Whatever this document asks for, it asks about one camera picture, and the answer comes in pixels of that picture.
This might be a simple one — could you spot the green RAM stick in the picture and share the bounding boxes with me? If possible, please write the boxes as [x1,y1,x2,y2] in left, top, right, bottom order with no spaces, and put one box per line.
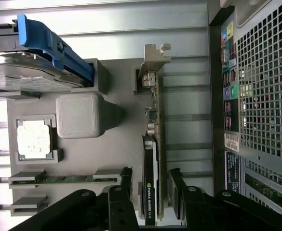
[12,175,119,186]

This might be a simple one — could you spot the grey printed parts rack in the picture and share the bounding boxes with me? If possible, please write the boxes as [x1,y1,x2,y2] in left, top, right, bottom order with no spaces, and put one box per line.
[0,57,167,227]

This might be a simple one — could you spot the silver CPU chip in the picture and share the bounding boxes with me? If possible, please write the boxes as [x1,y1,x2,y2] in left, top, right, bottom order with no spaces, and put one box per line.
[17,120,52,159]

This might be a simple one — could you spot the black open PC case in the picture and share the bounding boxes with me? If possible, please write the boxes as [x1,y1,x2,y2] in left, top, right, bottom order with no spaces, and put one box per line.
[208,0,282,217]

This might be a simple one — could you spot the hard disk with blue carrier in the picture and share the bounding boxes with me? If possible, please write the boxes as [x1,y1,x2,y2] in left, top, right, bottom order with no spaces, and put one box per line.
[0,14,94,93]

